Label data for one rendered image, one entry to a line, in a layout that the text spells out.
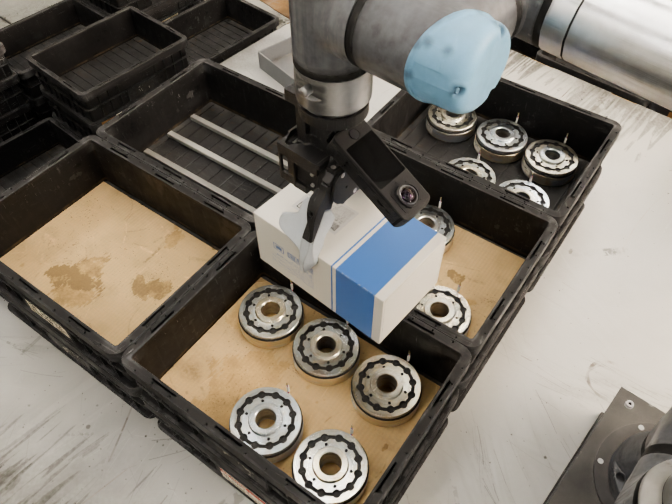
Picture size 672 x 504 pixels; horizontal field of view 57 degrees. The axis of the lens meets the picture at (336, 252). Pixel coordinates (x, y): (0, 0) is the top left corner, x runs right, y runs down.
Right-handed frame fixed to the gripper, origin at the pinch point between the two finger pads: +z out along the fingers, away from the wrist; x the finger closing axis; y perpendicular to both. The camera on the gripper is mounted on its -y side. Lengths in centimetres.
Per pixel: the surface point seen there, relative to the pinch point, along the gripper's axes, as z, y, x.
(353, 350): 24.5, -1.6, 0.4
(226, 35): 72, 139, -94
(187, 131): 27, 60, -19
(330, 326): 24.4, 3.8, -0.5
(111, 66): 61, 140, -46
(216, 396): 27.6, 10.0, 18.4
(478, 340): 17.8, -16.3, -9.3
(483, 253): 27.8, -5.4, -31.2
